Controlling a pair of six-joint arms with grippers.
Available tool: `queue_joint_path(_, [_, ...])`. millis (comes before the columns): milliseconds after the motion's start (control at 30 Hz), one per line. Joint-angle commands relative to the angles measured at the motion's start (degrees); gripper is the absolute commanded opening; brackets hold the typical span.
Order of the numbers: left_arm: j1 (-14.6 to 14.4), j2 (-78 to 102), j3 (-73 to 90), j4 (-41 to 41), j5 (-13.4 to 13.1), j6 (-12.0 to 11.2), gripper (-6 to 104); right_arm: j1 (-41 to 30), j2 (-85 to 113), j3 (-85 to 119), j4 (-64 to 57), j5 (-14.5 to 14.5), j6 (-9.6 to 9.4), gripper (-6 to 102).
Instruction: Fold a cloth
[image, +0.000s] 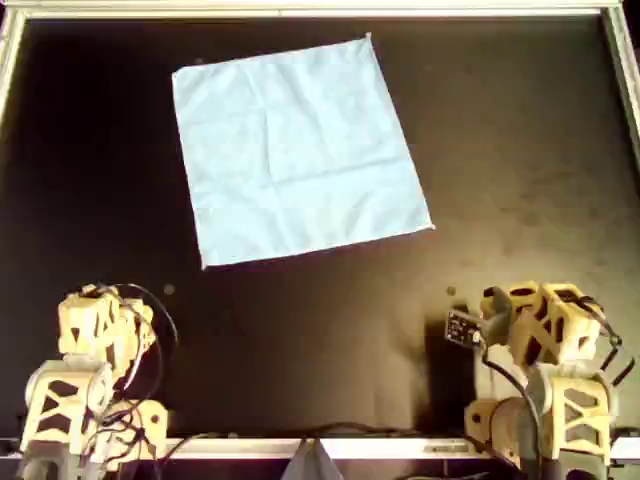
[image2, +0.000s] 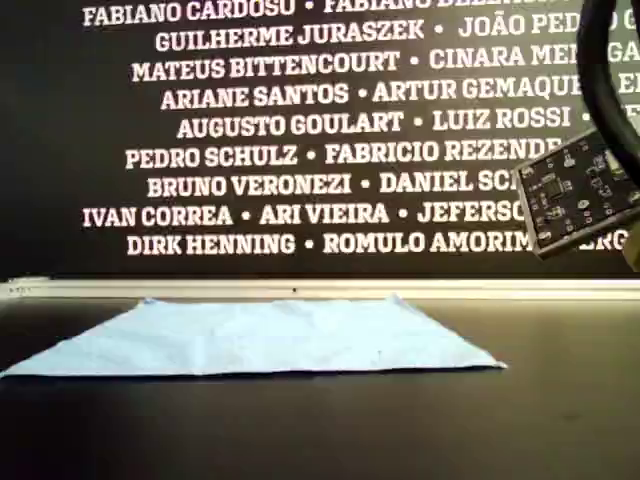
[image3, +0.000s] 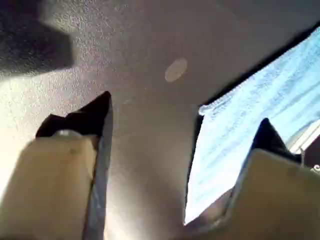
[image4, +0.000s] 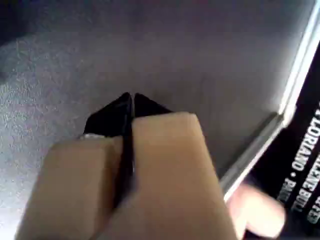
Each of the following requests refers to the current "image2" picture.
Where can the blue microfibre cloth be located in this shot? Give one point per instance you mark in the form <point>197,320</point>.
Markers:
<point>250,335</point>

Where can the aluminium case frame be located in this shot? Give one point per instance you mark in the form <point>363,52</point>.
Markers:
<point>320,289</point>

